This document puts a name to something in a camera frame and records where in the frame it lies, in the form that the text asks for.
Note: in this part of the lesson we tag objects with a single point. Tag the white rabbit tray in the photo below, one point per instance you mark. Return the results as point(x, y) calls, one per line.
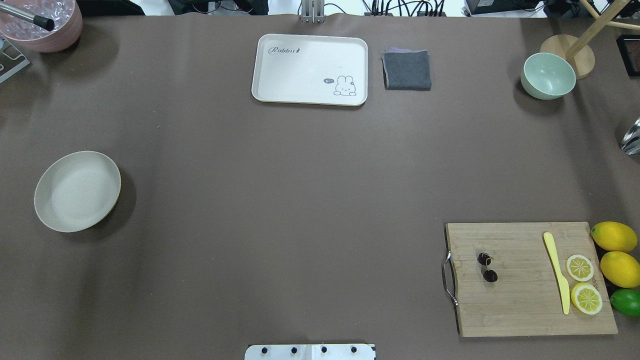
point(311, 69)

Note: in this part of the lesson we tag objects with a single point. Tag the dark red cherry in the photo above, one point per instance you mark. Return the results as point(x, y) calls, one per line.
point(490, 275)
point(484, 259)

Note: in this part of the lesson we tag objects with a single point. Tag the grey folded cloth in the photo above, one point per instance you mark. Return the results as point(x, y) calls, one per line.
point(406, 69)

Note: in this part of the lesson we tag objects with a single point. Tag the bamboo cutting board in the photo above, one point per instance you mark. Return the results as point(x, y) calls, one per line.
point(525, 300)

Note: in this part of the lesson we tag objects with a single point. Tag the yellow plastic knife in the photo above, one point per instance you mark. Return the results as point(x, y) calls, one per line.
point(562, 282)

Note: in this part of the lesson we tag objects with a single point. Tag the beige round plate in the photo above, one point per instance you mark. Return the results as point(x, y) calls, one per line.
point(77, 191)

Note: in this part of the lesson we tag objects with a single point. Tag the mint green bowl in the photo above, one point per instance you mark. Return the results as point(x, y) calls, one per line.
point(547, 76)

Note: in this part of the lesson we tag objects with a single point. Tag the wooden cup stand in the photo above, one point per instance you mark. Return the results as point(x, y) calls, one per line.
point(576, 51)

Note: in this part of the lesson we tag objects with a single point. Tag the yellow lemon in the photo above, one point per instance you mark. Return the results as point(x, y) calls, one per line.
point(621, 269)
point(614, 236)

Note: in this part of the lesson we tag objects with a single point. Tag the metal ice scoop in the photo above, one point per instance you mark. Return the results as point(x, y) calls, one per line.
point(630, 143)

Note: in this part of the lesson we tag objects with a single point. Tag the pink bowl with ice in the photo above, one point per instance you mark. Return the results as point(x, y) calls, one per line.
point(67, 18)

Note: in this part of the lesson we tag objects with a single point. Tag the metal muddler stick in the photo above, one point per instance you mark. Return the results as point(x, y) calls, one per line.
point(40, 21)

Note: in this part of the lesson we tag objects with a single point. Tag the green lime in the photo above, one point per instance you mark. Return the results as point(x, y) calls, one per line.
point(626, 301)

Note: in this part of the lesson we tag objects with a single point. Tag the white cup rack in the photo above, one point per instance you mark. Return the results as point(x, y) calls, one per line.
point(12, 60)

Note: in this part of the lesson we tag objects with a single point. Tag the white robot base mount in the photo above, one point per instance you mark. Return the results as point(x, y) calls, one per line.
point(322, 351)

